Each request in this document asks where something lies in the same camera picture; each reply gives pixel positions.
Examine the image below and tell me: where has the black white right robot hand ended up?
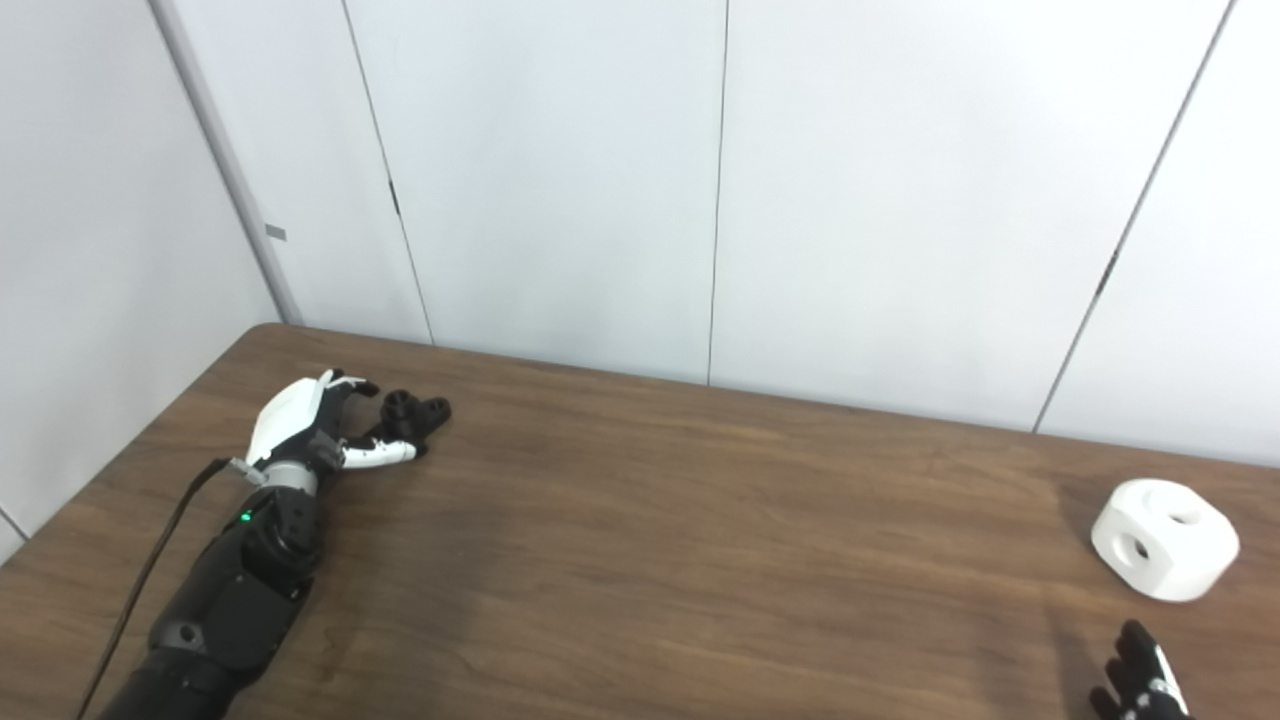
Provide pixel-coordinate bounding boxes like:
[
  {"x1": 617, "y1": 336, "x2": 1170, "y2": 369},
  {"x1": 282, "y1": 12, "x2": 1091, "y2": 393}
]
[{"x1": 1089, "y1": 620, "x2": 1191, "y2": 720}]

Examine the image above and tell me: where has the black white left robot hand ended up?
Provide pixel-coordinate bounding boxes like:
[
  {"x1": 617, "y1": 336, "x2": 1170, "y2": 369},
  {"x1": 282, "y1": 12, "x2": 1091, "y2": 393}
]
[{"x1": 245, "y1": 370, "x2": 418, "y2": 491}]

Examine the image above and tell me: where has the black flanged holder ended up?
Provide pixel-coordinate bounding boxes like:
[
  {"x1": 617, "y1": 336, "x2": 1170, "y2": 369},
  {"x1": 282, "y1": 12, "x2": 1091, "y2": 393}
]
[{"x1": 362, "y1": 391, "x2": 452, "y2": 459}]

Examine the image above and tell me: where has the round white plastic piece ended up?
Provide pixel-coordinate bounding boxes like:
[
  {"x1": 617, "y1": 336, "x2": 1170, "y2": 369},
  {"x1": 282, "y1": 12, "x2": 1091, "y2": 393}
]
[{"x1": 1090, "y1": 478, "x2": 1241, "y2": 603}]

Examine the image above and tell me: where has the grey wall corner trim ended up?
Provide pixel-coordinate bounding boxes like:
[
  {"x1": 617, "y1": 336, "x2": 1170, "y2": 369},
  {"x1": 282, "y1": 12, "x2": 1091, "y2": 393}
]
[{"x1": 150, "y1": 0, "x2": 304, "y2": 326}]

